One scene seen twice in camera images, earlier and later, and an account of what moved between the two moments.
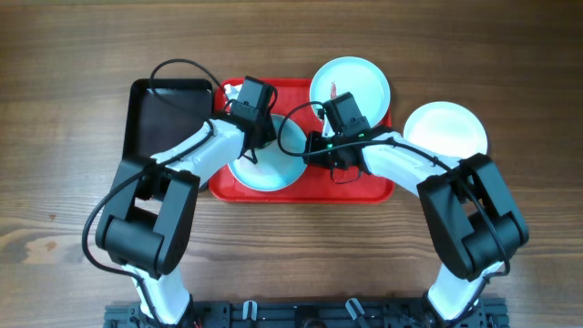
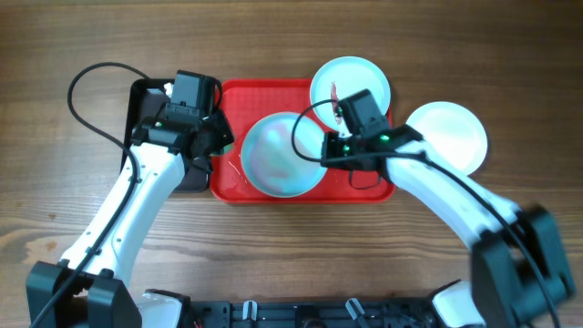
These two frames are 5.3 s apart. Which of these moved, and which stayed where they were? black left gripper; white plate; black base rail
Moved: black left gripper
Stayed: white plate; black base rail
